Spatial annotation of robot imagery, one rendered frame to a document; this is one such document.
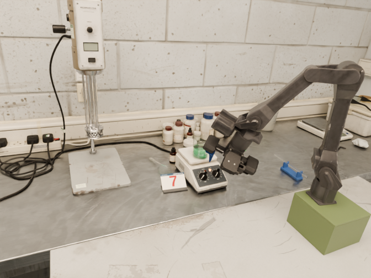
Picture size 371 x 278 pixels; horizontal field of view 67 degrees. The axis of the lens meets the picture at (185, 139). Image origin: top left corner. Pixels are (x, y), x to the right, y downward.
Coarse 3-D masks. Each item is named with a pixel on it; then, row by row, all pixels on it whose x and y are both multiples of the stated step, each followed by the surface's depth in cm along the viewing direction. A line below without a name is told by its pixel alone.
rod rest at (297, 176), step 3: (288, 162) 119; (285, 165) 119; (282, 168) 119; (285, 168) 119; (288, 168) 119; (285, 171) 117; (288, 171) 117; (291, 171) 117; (294, 171) 117; (288, 174) 116; (291, 174) 114; (294, 174) 115; (297, 174) 112; (300, 174) 113; (294, 177) 113; (297, 177) 112; (300, 177) 113
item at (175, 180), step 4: (164, 176) 102; (168, 176) 102; (172, 176) 102; (176, 176) 103; (180, 176) 103; (164, 180) 101; (168, 180) 101; (172, 180) 102; (176, 180) 102; (180, 180) 102; (184, 180) 103; (164, 184) 100; (168, 184) 101; (172, 184) 101; (176, 184) 102; (180, 184) 102; (184, 184) 102
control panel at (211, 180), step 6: (198, 168) 103; (204, 168) 103; (210, 168) 104; (216, 168) 105; (198, 174) 101; (210, 174) 103; (222, 174) 104; (198, 180) 100; (204, 180) 100; (210, 180) 101; (216, 180) 102; (222, 180) 102
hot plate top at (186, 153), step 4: (180, 148) 111; (184, 148) 112; (188, 148) 112; (192, 148) 112; (180, 152) 109; (184, 152) 109; (188, 152) 109; (192, 152) 109; (184, 156) 106; (188, 156) 106; (192, 156) 106; (208, 156) 107; (188, 160) 103; (192, 160) 103; (196, 160) 104; (204, 160) 104; (208, 160) 105; (212, 160) 106
